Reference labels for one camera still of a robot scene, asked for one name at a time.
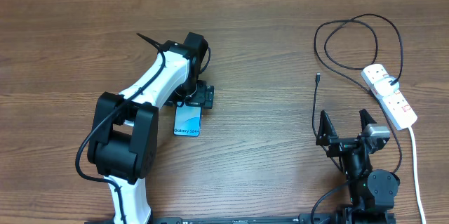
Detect blue Samsung Galaxy smartphone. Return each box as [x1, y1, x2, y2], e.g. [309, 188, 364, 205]
[173, 105, 201, 137]

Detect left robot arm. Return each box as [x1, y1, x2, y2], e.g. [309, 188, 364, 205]
[75, 32, 214, 223]

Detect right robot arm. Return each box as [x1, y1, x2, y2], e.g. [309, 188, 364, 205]
[310, 109, 400, 223]

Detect white power strip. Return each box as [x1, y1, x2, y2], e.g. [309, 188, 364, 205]
[361, 64, 417, 130]

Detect white power strip cord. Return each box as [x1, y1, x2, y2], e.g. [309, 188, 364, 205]
[407, 126, 427, 224]

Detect black aluminium mounting rail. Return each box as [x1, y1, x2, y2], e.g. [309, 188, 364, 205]
[85, 213, 396, 224]

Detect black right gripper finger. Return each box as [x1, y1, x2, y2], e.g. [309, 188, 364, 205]
[359, 109, 377, 132]
[316, 110, 338, 146]

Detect white charger plug adapter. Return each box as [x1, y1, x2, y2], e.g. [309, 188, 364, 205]
[372, 77, 399, 99]

